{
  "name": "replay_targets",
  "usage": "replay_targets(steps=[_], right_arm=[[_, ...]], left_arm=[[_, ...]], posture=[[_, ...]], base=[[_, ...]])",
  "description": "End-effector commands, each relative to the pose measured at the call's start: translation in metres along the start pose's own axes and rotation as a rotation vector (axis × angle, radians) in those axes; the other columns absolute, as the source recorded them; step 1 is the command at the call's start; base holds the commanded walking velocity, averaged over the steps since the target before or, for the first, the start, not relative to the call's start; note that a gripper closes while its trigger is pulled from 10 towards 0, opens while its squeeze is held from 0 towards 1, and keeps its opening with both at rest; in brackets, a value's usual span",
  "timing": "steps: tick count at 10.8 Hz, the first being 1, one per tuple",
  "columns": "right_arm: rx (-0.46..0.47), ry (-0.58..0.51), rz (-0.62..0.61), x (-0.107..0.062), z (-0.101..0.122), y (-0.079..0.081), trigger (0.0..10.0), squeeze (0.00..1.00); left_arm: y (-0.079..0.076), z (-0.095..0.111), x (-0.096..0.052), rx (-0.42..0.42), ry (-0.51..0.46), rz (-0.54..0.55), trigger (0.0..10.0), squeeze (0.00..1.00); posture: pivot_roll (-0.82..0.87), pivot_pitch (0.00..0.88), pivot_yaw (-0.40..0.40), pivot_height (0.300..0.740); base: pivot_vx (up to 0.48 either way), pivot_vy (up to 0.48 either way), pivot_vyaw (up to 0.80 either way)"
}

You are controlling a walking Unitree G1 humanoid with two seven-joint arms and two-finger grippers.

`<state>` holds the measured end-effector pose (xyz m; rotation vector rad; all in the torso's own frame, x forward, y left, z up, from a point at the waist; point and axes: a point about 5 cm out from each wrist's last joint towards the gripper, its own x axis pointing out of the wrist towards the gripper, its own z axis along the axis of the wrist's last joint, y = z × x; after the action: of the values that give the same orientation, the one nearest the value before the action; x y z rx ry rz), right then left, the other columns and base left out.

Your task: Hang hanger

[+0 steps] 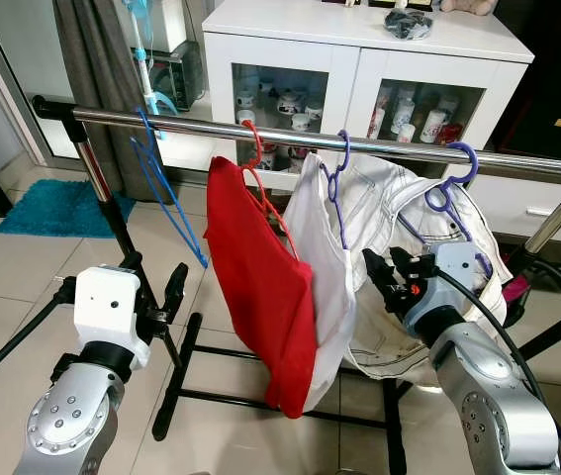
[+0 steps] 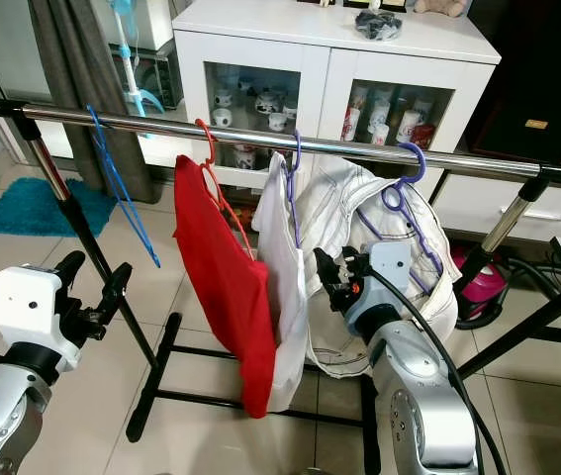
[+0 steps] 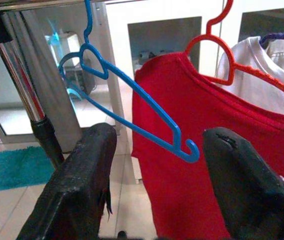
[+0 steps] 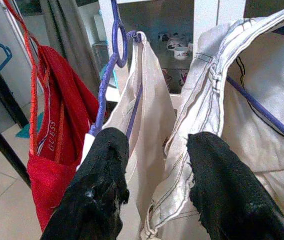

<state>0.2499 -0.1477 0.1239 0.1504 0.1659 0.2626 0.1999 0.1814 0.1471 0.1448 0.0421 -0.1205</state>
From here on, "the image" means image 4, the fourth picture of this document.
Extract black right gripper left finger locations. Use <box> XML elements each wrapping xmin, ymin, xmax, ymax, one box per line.
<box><xmin>40</xmin><ymin>126</ymin><xmax>130</xmax><ymax>240</ymax></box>

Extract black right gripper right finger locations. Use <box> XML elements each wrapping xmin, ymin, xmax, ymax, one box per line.
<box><xmin>186</xmin><ymin>131</ymin><xmax>284</xmax><ymax>240</ymax></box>

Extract purple plastic hanger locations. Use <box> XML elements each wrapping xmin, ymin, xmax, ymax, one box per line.
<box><xmin>225</xmin><ymin>23</ymin><xmax>284</xmax><ymax>151</ymax></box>
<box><xmin>88</xmin><ymin>0</ymin><xmax>144</xmax><ymax>141</ymax></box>

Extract white stitched jeans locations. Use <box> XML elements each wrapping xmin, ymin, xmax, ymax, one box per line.
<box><xmin>139</xmin><ymin>1</ymin><xmax>284</xmax><ymax>240</ymax></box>

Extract red Guess garment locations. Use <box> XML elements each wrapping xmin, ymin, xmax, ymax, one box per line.
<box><xmin>26</xmin><ymin>44</ymin><xmax>107</xmax><ymax>232</ymax></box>

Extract teal floor mat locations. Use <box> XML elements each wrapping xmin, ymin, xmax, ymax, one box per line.
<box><xmin>15</xmin><ymin>111</ymin><xmax>45</xmax><ymax>140</ymax></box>

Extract cream fabric trousers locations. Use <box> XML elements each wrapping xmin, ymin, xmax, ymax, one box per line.
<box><xmin>101</xmin><ymin>31</ymin><xmax>179</xmax><ymax>240</ymax></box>

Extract metal clothes rack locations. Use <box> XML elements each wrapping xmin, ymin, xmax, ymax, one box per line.
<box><xmin>0</xmin><ymin>41</ymin><xmax>32</xmax><ymax>188</ymax></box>

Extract white floral ceramic cup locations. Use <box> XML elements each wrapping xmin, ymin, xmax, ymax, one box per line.
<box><xmin>173</xmin><ymin>46</ymin><xmax>194</xmax><ymax>61</ymax></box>

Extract grey curtain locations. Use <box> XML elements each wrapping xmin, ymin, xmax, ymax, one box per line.
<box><xmin>39</xmin><ymin>0</ymin><xmax>102</xmax><ymax>101</ymax></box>

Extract floral ceramic teapot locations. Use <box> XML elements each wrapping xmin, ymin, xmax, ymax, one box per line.
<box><xmin>158</xmin><ymin>32</ymin><xmax>182</xmax><ymax>51</ymax></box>

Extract white glass display cabinet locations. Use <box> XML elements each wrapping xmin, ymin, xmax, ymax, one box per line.
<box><xmin>98</xmin><ymin>0</ymin><xmax>247</xmax><ymax>111</ymax></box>

